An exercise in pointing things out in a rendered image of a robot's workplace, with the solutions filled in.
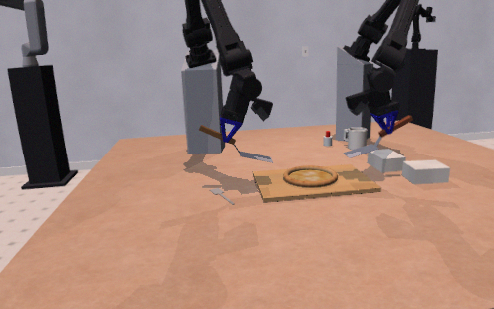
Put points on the round cheese pizza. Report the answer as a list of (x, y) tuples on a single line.
[(310, 176)]

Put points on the light wooden cutting board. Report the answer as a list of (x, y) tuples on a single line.
[(273, 187)]

